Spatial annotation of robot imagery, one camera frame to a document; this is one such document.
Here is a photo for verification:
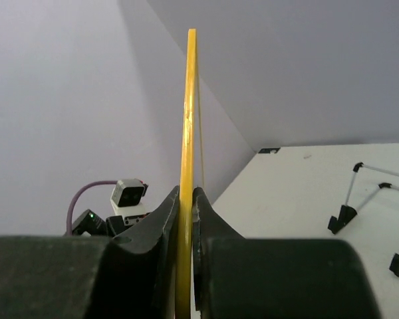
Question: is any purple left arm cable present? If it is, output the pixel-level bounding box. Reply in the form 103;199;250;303
66;179;118;235

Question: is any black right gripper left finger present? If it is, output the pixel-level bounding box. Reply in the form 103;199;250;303
0;188;179;318

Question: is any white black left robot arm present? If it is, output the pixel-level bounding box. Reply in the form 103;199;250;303
72;209;149;237

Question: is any black metal whiteboard stand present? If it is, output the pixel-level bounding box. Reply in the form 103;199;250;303
327;162;399;277

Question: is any yellow framed whiteboard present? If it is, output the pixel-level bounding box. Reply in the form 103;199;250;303
175;29;201;318

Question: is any blue left table label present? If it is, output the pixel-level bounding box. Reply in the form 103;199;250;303
259;148;280;154

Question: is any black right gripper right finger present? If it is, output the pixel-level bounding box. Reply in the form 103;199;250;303
192;187;382;318

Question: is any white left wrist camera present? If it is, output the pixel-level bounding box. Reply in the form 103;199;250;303
110;179;148;217

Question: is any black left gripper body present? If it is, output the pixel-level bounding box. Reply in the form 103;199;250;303
106;213;149;237

